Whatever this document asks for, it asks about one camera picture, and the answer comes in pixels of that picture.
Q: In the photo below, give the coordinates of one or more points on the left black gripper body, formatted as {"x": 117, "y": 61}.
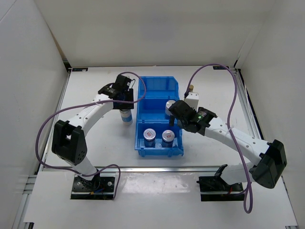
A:
{"x": 128, "y": 95}

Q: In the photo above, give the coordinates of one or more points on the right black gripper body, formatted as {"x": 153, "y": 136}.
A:
{"x": 183, "y": 124}

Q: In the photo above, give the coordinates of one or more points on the tall silver-capped shaker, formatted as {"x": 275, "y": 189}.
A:
{"x": 126, "y": 116}
{"x": 168, "y": 104}

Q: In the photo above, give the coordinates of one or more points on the short spice jar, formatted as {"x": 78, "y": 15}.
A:
{"x": 168, "y": 137}
{"x": 149, "y": 135}

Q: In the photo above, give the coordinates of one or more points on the small brown sauce bottle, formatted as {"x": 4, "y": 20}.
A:
{"x": 190, "y": 88}

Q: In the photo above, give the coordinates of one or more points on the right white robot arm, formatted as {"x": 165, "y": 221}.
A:
{"x": 267, "y": 160}

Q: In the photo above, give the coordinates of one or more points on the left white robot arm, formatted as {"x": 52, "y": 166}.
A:
{"x": 69, "y": 142}

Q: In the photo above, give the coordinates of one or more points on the blue near storage bin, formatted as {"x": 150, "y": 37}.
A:
{"x": 157, "y": 149}

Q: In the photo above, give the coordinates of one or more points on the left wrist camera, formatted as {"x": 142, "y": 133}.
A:
{"x": 128, "y": 76}

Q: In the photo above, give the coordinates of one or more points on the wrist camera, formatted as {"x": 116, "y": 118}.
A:
{"x": 128, "y": 76}
{"x": 192, "y": 100}

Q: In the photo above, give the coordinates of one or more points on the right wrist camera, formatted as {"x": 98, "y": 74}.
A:
{"x": 192, "y": 100}

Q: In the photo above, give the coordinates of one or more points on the right aluminium frame rail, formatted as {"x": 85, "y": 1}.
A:
{"x": 252, "y": 114}

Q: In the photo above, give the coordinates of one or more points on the aluminium frame rail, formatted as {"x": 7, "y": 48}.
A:
{"x": 169, "y": 169}
{"x": 29, "y": 186}
{"x": 252, "y": 114}

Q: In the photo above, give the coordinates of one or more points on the left aluminium frame rail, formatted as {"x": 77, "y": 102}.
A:
{"x": 29, "y": 186}

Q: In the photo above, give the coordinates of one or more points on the front aluminium frame rail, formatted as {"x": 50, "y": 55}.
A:
{"x": 169, "y": 169}

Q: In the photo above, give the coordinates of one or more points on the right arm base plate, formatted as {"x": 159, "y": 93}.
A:
{"x": 212, "y": 189}

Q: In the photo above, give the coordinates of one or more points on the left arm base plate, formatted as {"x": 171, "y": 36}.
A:
{"x": 99, "y": 188}

